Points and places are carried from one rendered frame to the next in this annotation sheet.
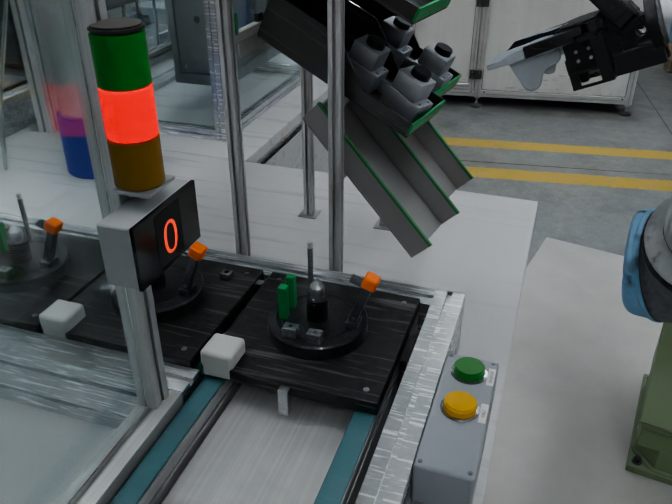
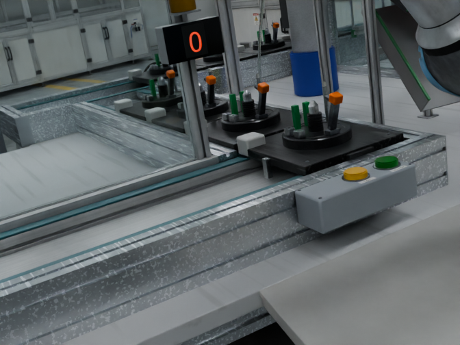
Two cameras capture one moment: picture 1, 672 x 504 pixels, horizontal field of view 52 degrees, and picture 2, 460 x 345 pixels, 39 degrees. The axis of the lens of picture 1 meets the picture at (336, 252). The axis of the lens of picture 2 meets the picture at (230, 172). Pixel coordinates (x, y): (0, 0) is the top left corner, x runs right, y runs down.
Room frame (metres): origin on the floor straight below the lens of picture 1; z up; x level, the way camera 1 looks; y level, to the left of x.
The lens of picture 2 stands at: (-0.25, -0.71, 1.33)
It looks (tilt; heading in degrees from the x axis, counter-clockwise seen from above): 18 degrees down; 44
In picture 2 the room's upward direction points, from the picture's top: 9 degrees counter-clockwise
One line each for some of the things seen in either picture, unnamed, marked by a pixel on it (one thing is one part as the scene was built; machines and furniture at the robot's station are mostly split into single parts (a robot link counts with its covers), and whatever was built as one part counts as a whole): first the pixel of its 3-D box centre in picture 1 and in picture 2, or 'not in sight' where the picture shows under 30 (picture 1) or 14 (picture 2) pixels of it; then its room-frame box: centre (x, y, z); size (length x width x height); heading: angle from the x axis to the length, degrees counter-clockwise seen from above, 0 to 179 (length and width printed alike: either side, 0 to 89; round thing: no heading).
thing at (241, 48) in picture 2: not in sight; (267, 37); (1.93, 1.05, 1.01); 0.24 x 0.24 x 0.13; 71
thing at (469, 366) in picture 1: (469, 371); (386, 164); (0.70, -0.17, 0.96); 0.04 x 0.04 x 0.02
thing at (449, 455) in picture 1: (457, 425); (357, 193); (0.63, -0.15, 0.93); 0.21 x 0.07 x 0.06; 161
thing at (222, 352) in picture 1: (223, 356); (251, 144); (0.72, 0.15, 0.97); 0.05 x 0.05 x 0.04; 71
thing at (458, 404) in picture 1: (460, 407); (355, 176); (0.63, -0.15, 0.96); 0.04 x 0.04 x 0.02
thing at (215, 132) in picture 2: (153, 272); (248, 105); (0.86, 0.27, 1.01); 0.24 x 0.24 x 0.13; 71
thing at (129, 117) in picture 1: (129, 110); not in sight; (0.64, 0.20, 1.33); 0.05 x 0.05 x 0.05
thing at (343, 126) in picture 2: (317, 322); (316, 134); (0.78, 0.03, 0.98); 0.14 x 0.14 x 0.02
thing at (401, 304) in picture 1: (317, 333); (317, 144); (0.78, 0.03, 0.96); 0.24 x 0.24 x 0.02; 71
